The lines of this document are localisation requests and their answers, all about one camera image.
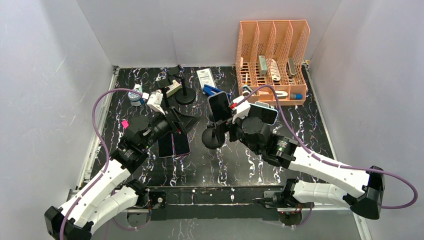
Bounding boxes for white tape dispenser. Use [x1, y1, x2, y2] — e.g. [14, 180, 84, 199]
[275, 90, 289, 99]

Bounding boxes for blue black stapler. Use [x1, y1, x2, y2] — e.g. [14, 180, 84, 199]
[202, 84, 225, 97]

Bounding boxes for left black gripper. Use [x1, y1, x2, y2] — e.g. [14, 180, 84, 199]
[142, 105, 201, 150]

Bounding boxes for blue capped tube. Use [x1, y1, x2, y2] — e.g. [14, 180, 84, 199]
[290, 93, 303, 100]

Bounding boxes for grey stapler in organizer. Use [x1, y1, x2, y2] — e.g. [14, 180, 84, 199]
[258, 55, 268, 77]

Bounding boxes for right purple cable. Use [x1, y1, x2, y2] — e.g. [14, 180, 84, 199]
[233, 84, 419, 210]

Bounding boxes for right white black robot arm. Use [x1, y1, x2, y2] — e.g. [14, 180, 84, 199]
[201, 117, 385, 220]

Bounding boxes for black phone stand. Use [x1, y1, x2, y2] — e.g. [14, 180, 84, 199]
[167, 64, 196, 106]
[155, 77, 173, 108]
[201, 113, 229, 150]

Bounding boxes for cream box with red label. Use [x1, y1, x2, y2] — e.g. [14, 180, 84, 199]
[166, 80, 182, 98]

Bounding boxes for orange file organizer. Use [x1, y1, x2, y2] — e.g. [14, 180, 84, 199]
[235, 19, 310, 106]

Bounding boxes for white ribbed item in organizer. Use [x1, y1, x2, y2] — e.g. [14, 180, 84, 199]
[270, 59, 281, 83]

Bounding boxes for grey item in organizer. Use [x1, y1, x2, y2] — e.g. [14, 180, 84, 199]
[286, 57, 297, 78]

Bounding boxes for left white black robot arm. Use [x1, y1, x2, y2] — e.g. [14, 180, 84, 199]
[44, 107, 199, 240]

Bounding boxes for pink clip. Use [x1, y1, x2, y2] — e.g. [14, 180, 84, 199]
[121, 120, 129, 130]

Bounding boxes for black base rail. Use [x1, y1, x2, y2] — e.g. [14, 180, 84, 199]
[128, 186, 319, 227]

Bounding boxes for clear-case phone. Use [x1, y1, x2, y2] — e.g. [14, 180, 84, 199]
[207, 91, 233, 122]

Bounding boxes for light blue phone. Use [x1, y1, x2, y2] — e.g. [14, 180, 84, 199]
[247, 103, 279, 126]

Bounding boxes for blue white jar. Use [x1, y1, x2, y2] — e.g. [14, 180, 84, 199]
[127, 84, 145, 107]

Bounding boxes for purple-edged phone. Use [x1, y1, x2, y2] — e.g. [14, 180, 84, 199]
[172, 133, 191, 156]

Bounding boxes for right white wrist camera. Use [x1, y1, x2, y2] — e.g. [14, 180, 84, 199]
[230, 96, 251, 124]

